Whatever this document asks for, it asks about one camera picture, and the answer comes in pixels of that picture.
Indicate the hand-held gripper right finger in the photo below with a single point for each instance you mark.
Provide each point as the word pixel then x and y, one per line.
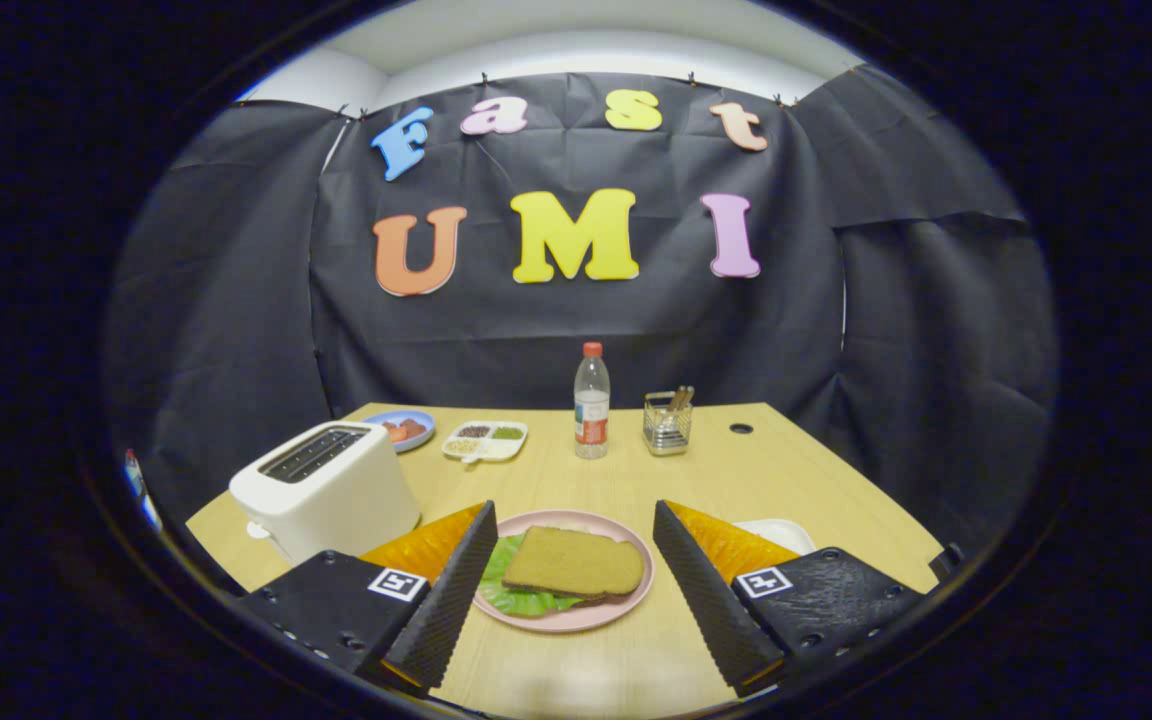
pixel 706 600

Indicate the white divided tray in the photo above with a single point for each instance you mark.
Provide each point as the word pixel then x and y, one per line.
pixel 501 450

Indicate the small white plate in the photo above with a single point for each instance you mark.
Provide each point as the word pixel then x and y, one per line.
pixel 776 530

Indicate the white and blue object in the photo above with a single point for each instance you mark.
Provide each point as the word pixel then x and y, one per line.
pixel 141 495

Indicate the white toaster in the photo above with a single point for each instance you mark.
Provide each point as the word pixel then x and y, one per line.
pixel 356 500

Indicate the black backdrop cloth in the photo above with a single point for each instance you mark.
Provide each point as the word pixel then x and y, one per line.
pixel 536 330

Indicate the green lettuce leaf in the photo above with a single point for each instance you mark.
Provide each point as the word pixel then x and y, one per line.
pixel 516 600

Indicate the pile of dark beans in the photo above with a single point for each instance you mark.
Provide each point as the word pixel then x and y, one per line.
pixel 474 431

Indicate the clear plastic water bottle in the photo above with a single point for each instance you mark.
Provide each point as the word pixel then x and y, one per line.
pixel 592 400

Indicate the blue plate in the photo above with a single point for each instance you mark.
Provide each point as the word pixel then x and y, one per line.
pixel 376 418

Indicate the pink plate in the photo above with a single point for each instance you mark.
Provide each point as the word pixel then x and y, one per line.
pixel 616 612

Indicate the brown toast slice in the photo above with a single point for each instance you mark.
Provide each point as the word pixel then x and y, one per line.
pixel 576 562

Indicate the pile of pale beans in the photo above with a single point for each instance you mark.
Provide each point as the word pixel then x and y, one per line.
pixel 463 446

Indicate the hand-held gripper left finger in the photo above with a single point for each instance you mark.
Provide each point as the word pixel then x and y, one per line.
pixel 451 590

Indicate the pile of green beans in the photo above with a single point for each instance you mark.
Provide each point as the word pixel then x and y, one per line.
pixel 507 433

